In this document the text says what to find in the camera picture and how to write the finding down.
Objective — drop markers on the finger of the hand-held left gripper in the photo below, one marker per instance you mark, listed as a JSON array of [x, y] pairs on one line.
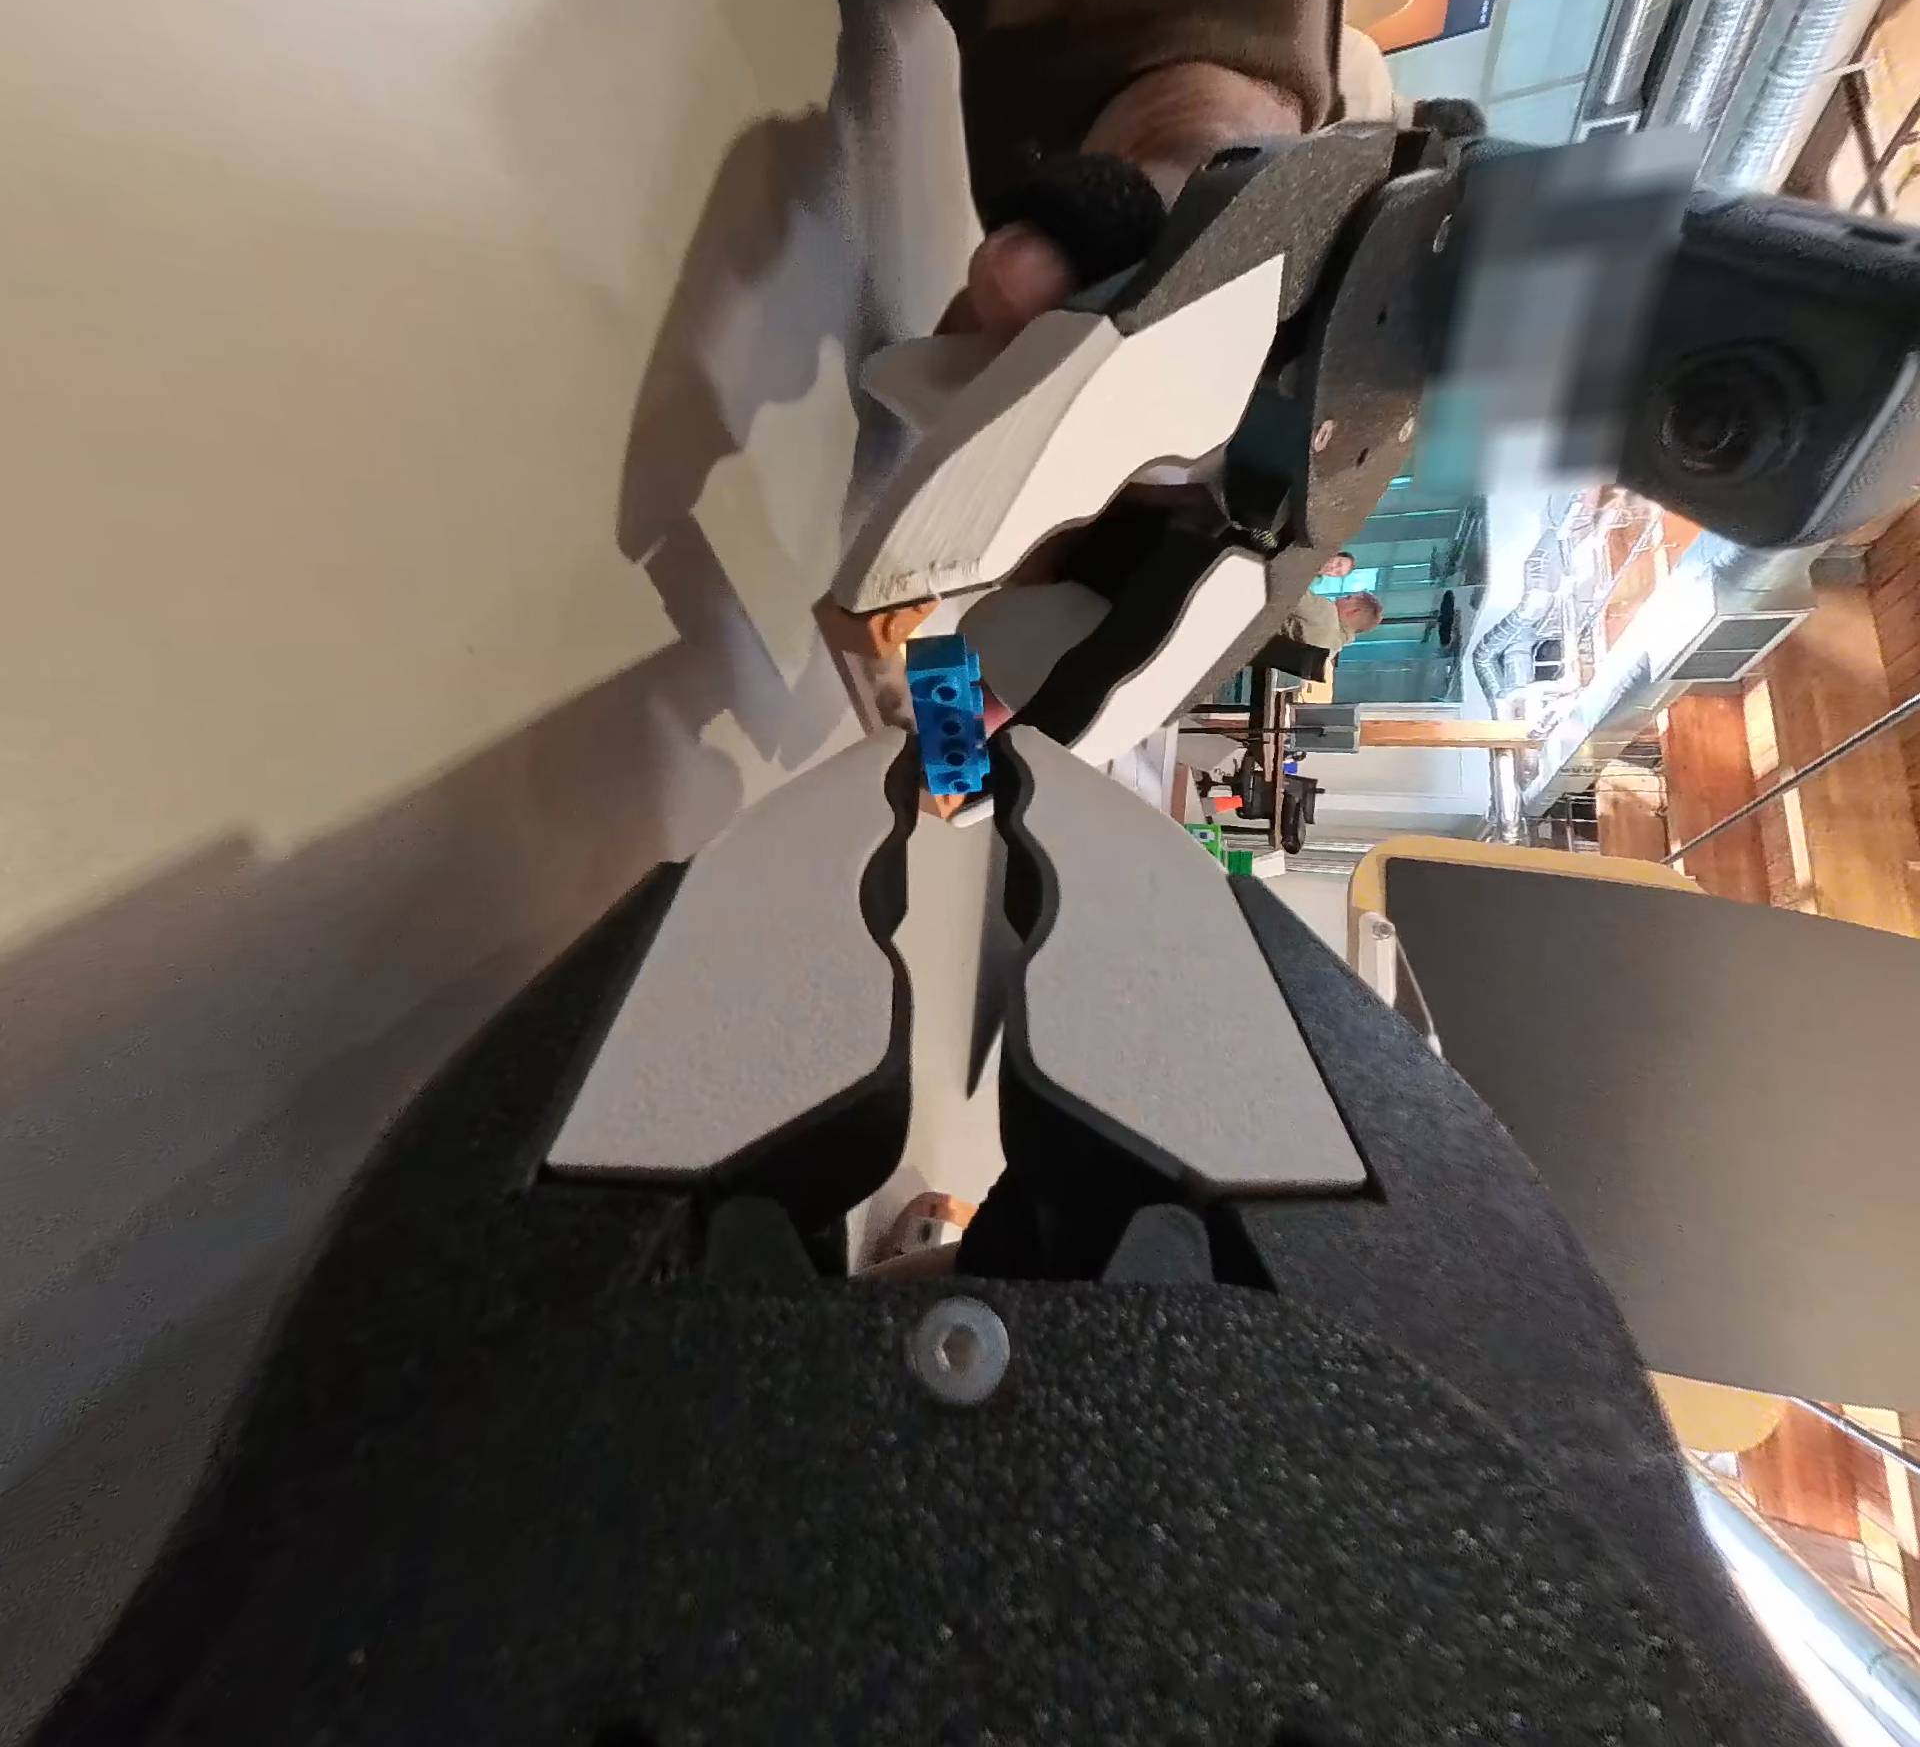
[[1216, 636], [1095, 427]]

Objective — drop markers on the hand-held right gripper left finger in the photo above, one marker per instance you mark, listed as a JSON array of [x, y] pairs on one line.
[[735, 1012]]

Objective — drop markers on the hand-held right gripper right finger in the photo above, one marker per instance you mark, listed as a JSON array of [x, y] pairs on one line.
[[1185, 1026]]

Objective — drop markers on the long blue brick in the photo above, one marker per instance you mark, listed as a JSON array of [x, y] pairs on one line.
[[944, 712]]

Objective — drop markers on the grey desk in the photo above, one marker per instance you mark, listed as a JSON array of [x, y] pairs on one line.
[[301, 276]]

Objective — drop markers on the light green toy box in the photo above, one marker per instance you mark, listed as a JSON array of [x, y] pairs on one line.
[[1209, 841]]

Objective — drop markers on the wood-edged black table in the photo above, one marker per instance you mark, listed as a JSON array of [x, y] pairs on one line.
[[1650, 1101]]

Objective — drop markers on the metal air vent box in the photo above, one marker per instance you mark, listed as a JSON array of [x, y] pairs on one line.
[[1739, 644]]

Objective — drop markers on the large spiral air duct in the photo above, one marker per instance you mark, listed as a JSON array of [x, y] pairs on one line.
[[1620, 683]]

